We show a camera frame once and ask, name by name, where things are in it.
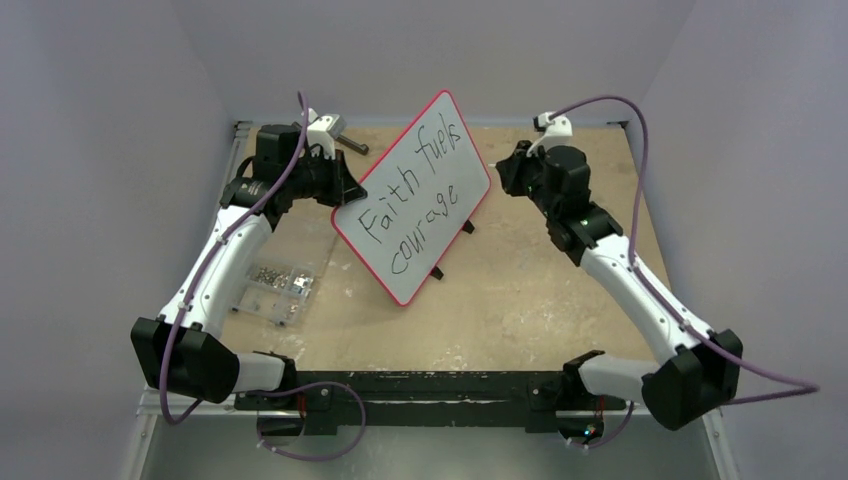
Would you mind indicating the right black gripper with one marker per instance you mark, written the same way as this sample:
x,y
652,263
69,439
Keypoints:
x,y
515,175

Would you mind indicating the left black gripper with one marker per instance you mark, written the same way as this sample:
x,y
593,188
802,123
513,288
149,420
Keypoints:
x,y
343,187

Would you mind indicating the pink framed whiteboard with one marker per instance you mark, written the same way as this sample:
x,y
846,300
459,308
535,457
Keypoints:
x,y
420,194

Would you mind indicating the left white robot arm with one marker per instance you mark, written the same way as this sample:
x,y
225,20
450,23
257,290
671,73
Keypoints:
x,y
179,350

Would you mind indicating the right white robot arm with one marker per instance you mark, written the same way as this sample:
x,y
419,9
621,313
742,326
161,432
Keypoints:
x,y
693,371

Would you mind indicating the black metal clamp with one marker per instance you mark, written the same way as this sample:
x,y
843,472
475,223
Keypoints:
x,y
359,148

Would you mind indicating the clear plastic parts box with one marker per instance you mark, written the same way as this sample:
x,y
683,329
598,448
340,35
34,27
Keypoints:
x,y
281,279

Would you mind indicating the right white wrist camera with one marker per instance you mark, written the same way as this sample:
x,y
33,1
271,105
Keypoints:
x,y
554,131

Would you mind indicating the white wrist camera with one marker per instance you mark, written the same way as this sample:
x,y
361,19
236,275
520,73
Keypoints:
x,y
554,131
322,132

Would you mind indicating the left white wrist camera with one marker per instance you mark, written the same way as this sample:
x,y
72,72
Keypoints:
x,y
322,132

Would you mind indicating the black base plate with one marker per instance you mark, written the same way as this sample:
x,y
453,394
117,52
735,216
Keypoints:
x,y
535,401

